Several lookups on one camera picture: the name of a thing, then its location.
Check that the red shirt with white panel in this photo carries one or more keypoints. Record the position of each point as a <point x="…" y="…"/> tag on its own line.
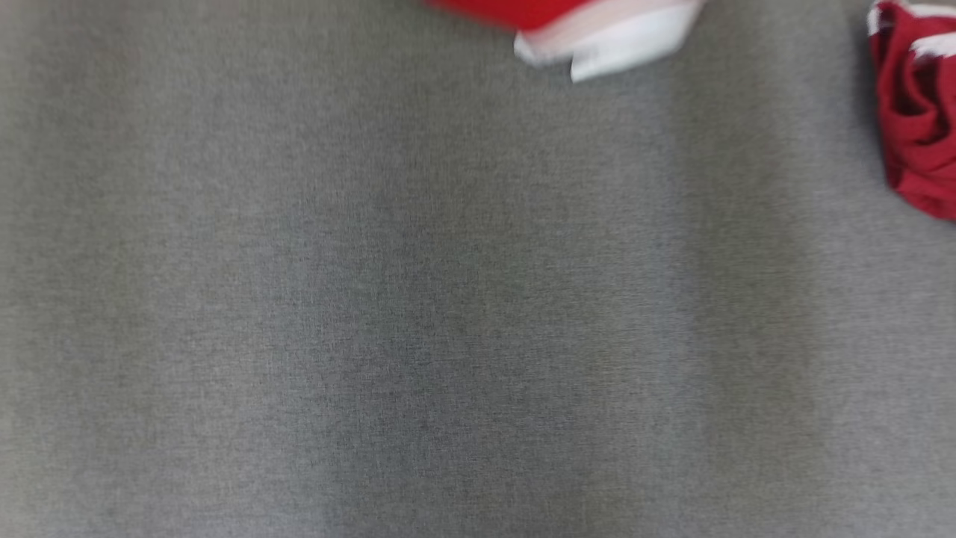
<point x="627" y="37"/>

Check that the red garment with white stripes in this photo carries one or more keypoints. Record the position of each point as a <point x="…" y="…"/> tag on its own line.
<point x="919" y="127"/>

